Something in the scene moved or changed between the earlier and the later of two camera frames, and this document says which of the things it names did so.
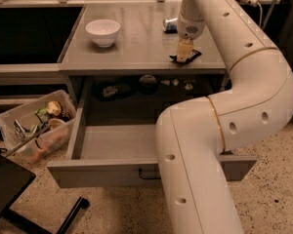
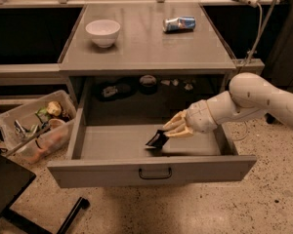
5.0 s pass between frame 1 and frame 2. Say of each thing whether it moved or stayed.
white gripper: moved
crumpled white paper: stayed
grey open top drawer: stayed
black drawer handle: stayed
